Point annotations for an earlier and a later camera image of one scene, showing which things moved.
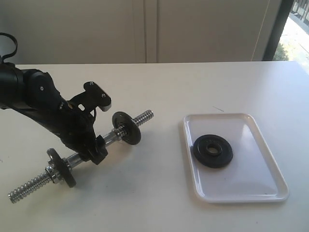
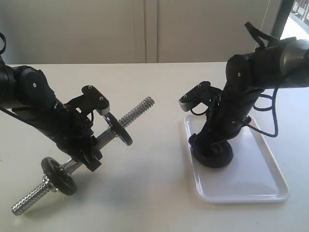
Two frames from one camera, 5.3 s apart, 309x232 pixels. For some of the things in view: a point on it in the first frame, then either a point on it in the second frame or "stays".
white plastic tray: (251, 174) stays
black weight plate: (62, 166) to (58, 176)
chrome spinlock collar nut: (50, 171) to (45, 181)
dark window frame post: (276, 32) stays
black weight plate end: (133, 133) to (119, 128)
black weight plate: (213, 151) stays
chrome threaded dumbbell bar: (50, 174) to (101, 139)
